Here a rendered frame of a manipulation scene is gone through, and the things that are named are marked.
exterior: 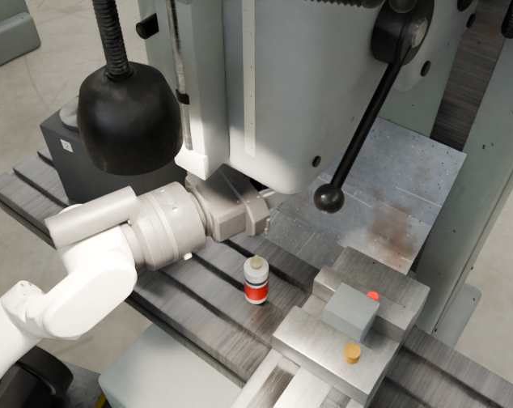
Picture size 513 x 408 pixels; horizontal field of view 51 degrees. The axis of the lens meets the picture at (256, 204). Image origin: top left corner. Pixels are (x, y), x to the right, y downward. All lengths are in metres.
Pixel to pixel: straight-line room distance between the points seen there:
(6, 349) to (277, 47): 0.43
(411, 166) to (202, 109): 0.61
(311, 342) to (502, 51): 0.50
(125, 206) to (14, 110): 2.47
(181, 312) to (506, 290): 1.55
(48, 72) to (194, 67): 2.82
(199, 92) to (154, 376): 0.61
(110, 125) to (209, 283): 0.61
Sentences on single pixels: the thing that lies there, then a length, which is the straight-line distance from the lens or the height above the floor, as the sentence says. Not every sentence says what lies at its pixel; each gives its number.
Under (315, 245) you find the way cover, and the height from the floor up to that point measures 0.87.
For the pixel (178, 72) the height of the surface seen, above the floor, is 1.46.
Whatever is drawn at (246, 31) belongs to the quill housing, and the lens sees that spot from 0.44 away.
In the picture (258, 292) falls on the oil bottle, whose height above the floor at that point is 0.96.
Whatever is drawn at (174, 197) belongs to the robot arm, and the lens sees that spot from 0.61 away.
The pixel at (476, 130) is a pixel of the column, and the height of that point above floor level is 1.14.
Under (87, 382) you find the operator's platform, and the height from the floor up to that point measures 0.40.
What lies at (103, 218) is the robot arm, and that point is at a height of 1.28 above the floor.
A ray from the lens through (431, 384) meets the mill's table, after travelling 0.89.
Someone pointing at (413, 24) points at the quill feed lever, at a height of 1.47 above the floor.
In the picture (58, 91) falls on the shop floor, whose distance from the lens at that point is 3.08.
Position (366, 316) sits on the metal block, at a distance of 0.76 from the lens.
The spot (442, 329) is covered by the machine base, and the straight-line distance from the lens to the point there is 1.82.
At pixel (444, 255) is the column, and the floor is 0.82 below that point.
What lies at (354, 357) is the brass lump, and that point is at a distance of 0.74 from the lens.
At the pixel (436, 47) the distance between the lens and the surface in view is 0.65.
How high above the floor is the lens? 1.71
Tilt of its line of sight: 48 degrees down
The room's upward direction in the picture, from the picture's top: straight up
